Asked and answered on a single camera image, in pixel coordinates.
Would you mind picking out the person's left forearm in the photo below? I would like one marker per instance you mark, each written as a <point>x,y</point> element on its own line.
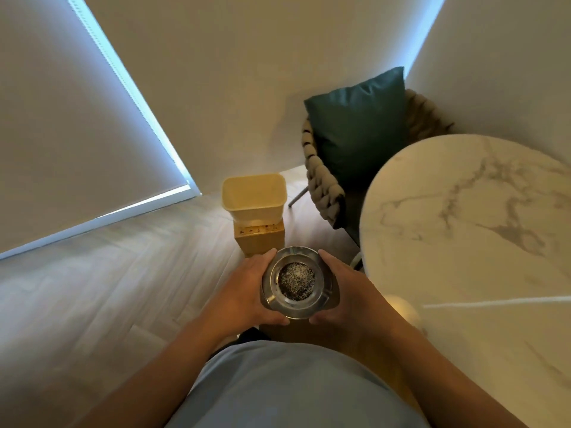
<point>147,387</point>

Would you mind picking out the person's left hand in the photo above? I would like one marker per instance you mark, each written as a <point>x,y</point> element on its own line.
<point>236,303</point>

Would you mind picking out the light wooden box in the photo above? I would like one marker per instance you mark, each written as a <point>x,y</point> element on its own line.
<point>258,240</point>

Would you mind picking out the light blue shirt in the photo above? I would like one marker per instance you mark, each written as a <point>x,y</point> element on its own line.
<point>290,392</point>

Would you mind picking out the person's right forearm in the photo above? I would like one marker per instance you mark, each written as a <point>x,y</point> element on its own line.
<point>446,387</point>

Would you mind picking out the teal cushion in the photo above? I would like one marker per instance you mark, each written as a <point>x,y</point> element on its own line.
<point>357,129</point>

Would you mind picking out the black trousers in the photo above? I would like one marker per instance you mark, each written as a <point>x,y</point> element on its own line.
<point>250,336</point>

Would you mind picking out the person's right hand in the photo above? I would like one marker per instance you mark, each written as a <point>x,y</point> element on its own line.
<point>361,307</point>

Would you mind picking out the yellow plastic waste bin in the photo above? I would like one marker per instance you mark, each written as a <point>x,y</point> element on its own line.
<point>254,196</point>

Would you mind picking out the round glass ashtray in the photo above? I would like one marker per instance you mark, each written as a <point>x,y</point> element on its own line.
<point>285,307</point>

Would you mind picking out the round marble table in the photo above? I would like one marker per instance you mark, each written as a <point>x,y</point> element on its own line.
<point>468,240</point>

